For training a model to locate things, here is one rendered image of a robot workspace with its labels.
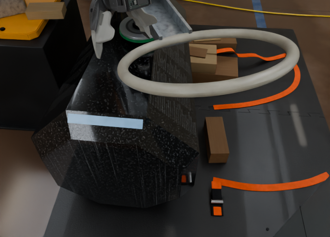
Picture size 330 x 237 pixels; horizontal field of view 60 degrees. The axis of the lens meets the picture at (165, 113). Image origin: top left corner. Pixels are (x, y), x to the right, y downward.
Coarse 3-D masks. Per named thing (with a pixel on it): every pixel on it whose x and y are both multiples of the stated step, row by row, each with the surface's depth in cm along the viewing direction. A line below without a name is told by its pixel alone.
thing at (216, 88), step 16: (192, 32) 99; (208, 32) 98; (224, 32) 97; (240, 32) 94; (256, 32) 90; (144, 48) 92; (288, 48) 73; (128, 64) 82; (288, 64) 64; (128, 80) 69; (144, 80) 66; (224, 80) 60; (240, 80) 59; (256, 80) 59; (272, 80) 61; (176, 96) 61; (192, 96) 60; (208, 96) 60
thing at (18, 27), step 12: (36, 0) 175; (48, 0) 175; (60, 0) 181; (0, 24) 158; (12, 24) 158; (24, 24) 158; (36, 24) 158; (0, 36) 155; (12, 36) 154; (24, 36) 153; (36, 36) 156
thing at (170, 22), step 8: (152, 0) 121; (160, 0) 119; (168, 0) 112; (144, 8) 117; (152, 8) 116; (160, 8) 116; (168, 8) 112; (160, 16) 112; (168, 16) 112; (176, 16) 106; (160, 24) 109; (168, 24) 109; (176, 24) 108; (184, 24) 101; (152, 32) 102; (160, 32) 105; (168, 32) 105; (176, 32) 105; (184, 32) 103; (160, 48) 99
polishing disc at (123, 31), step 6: (126, 18) 147; (120, 24) 144; (126, 24) 144; (132, 24) 144; (120, 30) 141; (126, 30) 140; (132, 30) 140; (138, 30) 140; (126, 36) 138; (132, 36) 137; (138, 36) 137; (144, 36) 137
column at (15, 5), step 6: (0, 0) 156; (6, 0) 157; (12, 0) 158; (18, 0) 159; (24, 0) 169; (0, 6) 158; (6, 6) 159; (12, 6) 160; (18, 6) 161; (24, 6) 163; (0, 12) 160; (6, 12) 161; (12, 12) 162; (18, 12) 164; (24, 12) 165
